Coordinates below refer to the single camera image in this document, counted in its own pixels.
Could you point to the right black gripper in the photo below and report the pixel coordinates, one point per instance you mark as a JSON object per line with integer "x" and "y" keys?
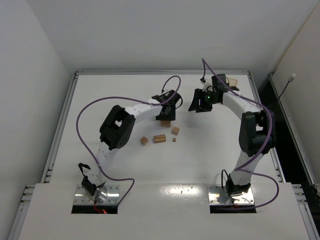
{"x": 200, "y": 99}

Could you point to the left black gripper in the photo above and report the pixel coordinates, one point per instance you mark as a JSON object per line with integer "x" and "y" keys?
{"x": 165, "y": 114}

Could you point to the dark striped wood block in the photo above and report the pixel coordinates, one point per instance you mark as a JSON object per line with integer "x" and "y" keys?
{"x": 159, "y": 138}

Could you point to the clear amber plastic box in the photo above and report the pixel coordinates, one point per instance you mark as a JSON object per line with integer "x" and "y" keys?
{"x": 232, "y": 81}

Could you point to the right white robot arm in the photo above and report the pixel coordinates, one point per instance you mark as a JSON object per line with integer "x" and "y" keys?
{"x": 256, "y": 133}

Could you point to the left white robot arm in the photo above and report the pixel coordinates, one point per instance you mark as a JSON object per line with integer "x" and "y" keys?
{"x": 116, "y": 129}

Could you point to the right small wood block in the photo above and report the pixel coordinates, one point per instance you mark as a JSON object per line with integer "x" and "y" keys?
{"x": 175, "y": 130}

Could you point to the tilted small wood block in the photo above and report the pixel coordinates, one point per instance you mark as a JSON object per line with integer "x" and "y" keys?
{"x": 144, "y": 140}

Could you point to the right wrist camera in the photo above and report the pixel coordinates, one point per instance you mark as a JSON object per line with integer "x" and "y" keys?
{"x": 207, "y": 84}

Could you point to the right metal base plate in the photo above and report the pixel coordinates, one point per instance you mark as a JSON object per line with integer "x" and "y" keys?
{"x": 218, "y": 197}

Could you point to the metal base plate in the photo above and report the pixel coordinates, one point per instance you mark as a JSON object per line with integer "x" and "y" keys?
{"x": 108, "y": 195}
{"x": 218, "y": 197}

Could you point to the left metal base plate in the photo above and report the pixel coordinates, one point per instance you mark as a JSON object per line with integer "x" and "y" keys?
{"x": 108, "y": 195}

